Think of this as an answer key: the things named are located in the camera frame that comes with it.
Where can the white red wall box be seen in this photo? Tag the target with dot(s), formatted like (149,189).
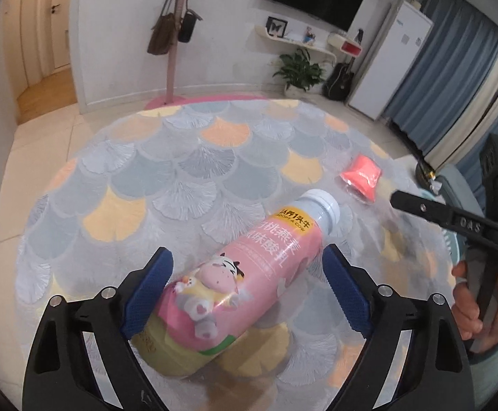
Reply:
(345,45)

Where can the pink coat rack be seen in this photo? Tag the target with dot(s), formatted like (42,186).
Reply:
(174,64)

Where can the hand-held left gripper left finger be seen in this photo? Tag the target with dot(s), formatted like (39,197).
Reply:
(146,295)

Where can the white standing air conditioner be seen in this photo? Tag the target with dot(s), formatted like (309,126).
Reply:
(390,60)

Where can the pink yoghurt drink bottle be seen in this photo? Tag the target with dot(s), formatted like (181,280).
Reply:
(240,278)

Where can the white hallway door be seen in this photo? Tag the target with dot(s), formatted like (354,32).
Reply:
(56,30)

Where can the person's right hand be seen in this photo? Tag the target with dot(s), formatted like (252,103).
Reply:
(492,321)

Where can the butterfly picture frame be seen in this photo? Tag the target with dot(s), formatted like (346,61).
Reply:
(276,27)

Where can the red white tissue packet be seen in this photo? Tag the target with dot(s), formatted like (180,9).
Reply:
(362,175)

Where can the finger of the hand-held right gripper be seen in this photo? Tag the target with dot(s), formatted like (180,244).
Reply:
(420,205)

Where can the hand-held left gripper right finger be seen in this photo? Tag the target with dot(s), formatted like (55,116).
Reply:
(347,291)

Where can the blue curtain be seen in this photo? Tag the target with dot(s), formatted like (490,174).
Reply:
(467,51)

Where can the black acoustic guitar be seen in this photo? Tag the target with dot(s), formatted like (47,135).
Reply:
(338,83)

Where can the small black bag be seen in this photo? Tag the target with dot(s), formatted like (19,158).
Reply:
(187,28)

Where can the potted green plant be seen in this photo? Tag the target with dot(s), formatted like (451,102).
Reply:
(300,70)

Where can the low white wall shelf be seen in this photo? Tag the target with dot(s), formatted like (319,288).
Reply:
(300,45)

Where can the desk pen holder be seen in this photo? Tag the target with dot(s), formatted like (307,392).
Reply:
(309,35)

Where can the round fan-patterned rug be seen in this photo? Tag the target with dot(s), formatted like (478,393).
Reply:
(189,171)

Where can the brown shoulder bag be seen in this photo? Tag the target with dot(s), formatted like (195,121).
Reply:
(163,34)

